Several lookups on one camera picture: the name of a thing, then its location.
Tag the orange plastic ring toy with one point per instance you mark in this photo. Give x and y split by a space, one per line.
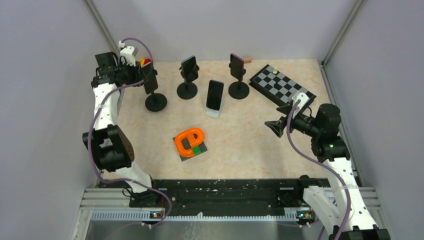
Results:
195 136

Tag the black phone stand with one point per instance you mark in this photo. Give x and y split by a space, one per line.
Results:
187 91
239 90
156 102

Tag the black grey chessboard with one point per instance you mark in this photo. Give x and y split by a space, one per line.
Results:
264 80

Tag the black phone with purple edge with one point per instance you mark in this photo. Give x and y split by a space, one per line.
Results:
236 66

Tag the green building brick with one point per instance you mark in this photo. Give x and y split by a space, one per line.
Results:
196 150

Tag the yellow toy block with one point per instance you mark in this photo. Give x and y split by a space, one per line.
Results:
141 61

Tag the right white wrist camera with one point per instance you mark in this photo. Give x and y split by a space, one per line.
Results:
299 100

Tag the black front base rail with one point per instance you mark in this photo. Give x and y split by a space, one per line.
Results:
220 197

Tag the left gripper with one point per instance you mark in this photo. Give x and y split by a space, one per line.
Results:
136 71

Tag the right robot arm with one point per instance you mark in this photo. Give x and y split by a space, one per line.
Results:
347 216

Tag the small wooden block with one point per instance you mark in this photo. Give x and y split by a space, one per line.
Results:
247 60

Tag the teal edged black phone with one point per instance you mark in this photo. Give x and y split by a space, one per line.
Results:
189 69

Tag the white plastic phone holder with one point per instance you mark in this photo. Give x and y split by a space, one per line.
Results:
214 113

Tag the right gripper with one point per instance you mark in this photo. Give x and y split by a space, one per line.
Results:
278 126

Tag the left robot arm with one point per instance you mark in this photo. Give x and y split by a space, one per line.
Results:
108 146

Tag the grey building baseplate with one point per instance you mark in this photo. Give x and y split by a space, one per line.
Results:
202 149

